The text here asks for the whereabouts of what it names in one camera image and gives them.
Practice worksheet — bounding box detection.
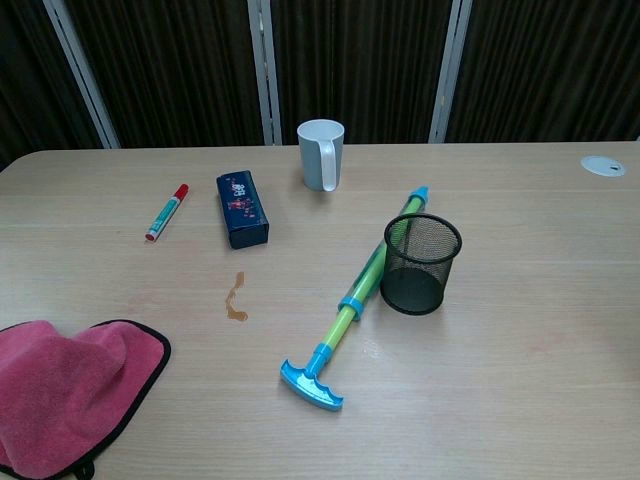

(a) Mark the green marker with red cap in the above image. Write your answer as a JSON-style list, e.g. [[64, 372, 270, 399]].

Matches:
[[144, 183, 191, 243]]

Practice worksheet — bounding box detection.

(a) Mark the pink cloth with black trim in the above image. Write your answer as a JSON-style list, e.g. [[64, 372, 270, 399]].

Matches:
[[0, 319, 173, 480]]

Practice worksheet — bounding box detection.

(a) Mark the green and blue toy pump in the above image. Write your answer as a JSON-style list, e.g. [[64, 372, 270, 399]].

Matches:
[[278, 185, 432, 413]]

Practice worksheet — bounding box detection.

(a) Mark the dark blue printed box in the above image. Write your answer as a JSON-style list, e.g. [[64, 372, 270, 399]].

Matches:
[[215, 170, 271, 251]]

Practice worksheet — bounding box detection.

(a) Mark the black mesh pen holder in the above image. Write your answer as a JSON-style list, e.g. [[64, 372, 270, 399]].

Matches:
[[379, 212, 463, 316]]

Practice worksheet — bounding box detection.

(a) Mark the brown liquid spill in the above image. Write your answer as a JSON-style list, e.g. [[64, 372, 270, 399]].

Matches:
[[223, 271, 250, 322]]

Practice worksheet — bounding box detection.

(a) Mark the white mug with handle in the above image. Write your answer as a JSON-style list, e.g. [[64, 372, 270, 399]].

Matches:
[[296, 118, 347, 193]]

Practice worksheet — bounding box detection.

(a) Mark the grey partition frame post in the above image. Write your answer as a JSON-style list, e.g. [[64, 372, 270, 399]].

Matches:
[[428, 0, 475, 145], [247, 0, 284, 147], [41, 0, 122, 150]]

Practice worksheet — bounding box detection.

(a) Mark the grey round cable grommet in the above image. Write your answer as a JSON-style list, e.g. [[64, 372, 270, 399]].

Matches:
[[580, 154, 628, 178]]

